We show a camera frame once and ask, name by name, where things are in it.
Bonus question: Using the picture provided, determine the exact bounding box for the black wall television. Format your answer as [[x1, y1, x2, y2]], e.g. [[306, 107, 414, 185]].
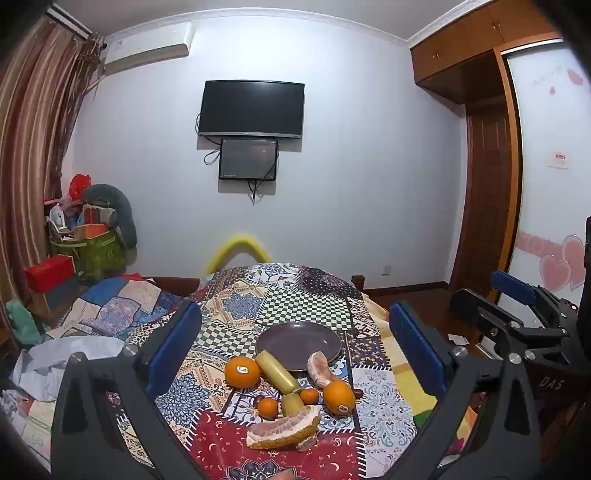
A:
[[198, 80, 305, 139]]

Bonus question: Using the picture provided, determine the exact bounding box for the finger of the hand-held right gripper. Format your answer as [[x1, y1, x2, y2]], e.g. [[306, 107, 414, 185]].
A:
[[450, 287, 573, 366], [490, 270, 580, 320]]

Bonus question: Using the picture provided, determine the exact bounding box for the pomelo wedge with rind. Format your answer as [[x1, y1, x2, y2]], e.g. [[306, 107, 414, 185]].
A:
[[246, 405, 321, 450]]

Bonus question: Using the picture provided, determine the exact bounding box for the patchwork bed blanket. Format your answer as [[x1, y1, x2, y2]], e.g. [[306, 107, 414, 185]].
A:
[[46, 274, 197, 344]]

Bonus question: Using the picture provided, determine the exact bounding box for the yellow foam tube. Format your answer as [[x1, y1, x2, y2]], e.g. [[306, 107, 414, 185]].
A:
[[205, 234, 273, 278]]

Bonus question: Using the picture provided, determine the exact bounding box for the orange box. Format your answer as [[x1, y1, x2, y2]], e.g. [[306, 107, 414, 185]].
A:
[[76, 224, 110, 241]]

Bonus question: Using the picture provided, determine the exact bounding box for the small black monitor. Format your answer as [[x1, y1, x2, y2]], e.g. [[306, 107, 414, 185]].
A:
[[218, 138, 280, 182]]

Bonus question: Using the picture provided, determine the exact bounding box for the green box with clutter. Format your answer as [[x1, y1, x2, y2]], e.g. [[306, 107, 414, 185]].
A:
[[50, 231, 125, 282]]

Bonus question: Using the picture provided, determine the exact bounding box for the teal plush toy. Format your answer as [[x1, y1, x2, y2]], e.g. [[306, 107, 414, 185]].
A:
[[6, 300, 44, 344]]

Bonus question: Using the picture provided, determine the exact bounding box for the white heart-print sliding door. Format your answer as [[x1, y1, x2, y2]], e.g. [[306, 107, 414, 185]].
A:
[[505, 39, 591, 296]]

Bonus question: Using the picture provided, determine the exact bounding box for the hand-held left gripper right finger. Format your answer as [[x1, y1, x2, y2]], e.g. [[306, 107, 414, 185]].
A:
[[389, 301, 542, 480]]

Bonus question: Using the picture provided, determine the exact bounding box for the long sugarcane piece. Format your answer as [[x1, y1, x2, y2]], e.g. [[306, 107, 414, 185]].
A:
[[255, 351, 302, 394]]

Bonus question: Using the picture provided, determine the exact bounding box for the patchwork tablecloth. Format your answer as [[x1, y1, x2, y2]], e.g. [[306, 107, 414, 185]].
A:
[[104, 262, 462, 480]]

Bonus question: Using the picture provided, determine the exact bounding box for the white crumpled cloth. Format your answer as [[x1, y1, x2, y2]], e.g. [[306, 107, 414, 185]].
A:
[[10, 335, 127, 402]]

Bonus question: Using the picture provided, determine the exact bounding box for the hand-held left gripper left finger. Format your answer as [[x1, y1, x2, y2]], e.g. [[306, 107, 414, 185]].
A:
[[50, 300, 204, 480]]

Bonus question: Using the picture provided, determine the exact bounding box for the wooden door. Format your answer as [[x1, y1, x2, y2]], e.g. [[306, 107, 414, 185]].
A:
[[450, 111, 512, 291]]

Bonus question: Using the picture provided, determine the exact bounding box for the grey plush pillow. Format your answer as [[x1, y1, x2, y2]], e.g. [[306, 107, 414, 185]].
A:
[[83, 185, 138, 247]]

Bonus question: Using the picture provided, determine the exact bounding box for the peeled pomelo segment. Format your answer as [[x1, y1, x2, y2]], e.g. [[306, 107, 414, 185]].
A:
[[307, 352, 338, 389]]

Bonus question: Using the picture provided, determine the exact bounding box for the red box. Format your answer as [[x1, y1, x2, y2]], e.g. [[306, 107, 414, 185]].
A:
[[25, 255, 77, 292]]

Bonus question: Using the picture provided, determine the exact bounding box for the white air conditioner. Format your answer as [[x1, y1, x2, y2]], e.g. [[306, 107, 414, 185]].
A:
[[102, 28, 195, 75]]

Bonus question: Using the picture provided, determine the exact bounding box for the orange with sticker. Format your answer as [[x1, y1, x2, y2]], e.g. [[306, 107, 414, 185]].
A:
[[322, 379, 356, 418], [224, 356, 262, 387]]

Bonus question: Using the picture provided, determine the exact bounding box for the striped brown curtain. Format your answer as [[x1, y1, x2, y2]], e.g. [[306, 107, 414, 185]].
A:
[[0, 18, 105, 305]]

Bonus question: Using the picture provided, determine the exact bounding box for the wooden wardrobe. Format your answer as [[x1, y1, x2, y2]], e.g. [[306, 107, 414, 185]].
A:
[[410, 0, 591, 296]]

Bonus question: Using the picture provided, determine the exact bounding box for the purple ceramic plate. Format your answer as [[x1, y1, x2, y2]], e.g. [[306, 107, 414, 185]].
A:
[[255, 322, 343, 374]]

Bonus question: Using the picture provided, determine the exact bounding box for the white curtain rail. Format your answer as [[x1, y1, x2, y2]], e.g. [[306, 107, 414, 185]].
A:
[[45, 4, 93, 38]]

